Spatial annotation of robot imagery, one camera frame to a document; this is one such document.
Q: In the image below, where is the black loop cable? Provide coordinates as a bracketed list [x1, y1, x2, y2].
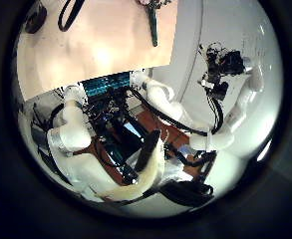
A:
[57, 0, 87, 33]

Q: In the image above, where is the teal panel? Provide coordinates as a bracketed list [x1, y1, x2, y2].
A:
[81, 71, 132, 98]

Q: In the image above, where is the black electronics stack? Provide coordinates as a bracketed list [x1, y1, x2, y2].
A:
[85, 88, 146, 177]

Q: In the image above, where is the black cable bundle on right arm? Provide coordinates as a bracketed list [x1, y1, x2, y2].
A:
[129, 87, 225, 137]

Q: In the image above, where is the blue lit screen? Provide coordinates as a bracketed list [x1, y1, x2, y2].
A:
[123, 121, 144, 137]

